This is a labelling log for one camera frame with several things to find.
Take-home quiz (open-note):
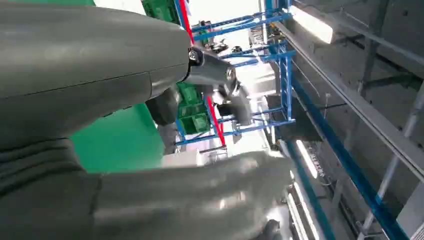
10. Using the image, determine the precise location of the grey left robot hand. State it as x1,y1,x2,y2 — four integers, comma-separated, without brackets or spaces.
0,0,296,240

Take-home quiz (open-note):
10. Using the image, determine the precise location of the green plastic crate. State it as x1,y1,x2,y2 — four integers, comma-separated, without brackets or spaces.
141,0,182,25
178,113,212,136
176,82,206,115

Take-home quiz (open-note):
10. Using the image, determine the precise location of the ribbed grey left arm sleeve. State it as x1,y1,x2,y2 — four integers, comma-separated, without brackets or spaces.
0,138,85,200

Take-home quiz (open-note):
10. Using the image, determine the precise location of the white ceiling light panel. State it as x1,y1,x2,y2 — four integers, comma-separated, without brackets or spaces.
287,4,336,45

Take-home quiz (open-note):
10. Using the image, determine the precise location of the white strip light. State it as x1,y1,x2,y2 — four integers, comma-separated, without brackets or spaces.
295,139,320,180

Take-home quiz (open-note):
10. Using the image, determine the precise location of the blue steel beam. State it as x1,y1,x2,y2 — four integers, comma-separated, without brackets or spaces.
285,75,410,240

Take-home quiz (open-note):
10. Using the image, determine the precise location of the silver pipe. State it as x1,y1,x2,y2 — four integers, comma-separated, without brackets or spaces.
357,94,424,240

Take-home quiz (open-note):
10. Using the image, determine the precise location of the blue metal rack frame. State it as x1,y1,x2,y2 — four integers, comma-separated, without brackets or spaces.
172,0,296,147

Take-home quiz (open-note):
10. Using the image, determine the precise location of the grey ceiling rail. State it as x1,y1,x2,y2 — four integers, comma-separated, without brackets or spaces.
274,20,424,184

